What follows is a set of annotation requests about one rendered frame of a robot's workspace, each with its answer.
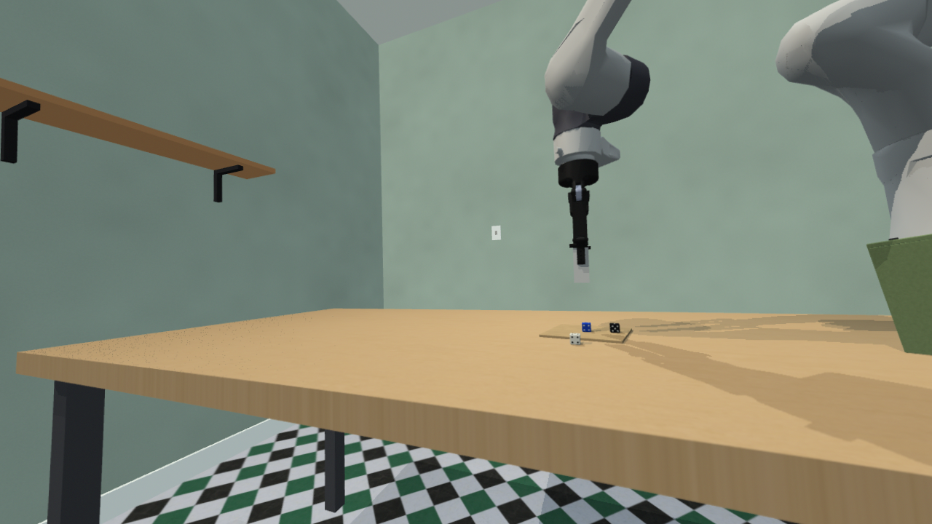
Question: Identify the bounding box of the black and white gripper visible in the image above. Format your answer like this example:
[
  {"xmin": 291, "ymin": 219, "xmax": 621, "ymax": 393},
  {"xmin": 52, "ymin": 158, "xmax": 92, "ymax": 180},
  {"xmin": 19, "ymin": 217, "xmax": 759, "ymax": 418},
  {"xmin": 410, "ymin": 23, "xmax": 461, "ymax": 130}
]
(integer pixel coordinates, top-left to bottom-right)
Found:
[{"xmin": 558, "ymin": 159, "xmax": 599, "ymax": 283}]

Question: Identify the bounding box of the tan square mat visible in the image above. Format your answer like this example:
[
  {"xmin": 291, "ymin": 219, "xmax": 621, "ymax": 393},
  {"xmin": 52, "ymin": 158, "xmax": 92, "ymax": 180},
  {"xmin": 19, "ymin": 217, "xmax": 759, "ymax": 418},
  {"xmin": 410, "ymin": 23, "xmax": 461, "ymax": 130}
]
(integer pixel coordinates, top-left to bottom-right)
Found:
[{"xmin": 539, "ymin": 324, "xmax": 632, "ymax": 344}]

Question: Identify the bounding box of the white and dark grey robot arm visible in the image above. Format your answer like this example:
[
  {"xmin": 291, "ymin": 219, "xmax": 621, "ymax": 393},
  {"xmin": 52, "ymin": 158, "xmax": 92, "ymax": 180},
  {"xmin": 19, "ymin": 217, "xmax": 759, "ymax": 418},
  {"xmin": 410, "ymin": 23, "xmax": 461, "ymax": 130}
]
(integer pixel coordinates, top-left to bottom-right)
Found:
[{"xmin": 545, "ymin": 0, "xmax": 932, "ymax": 239}]

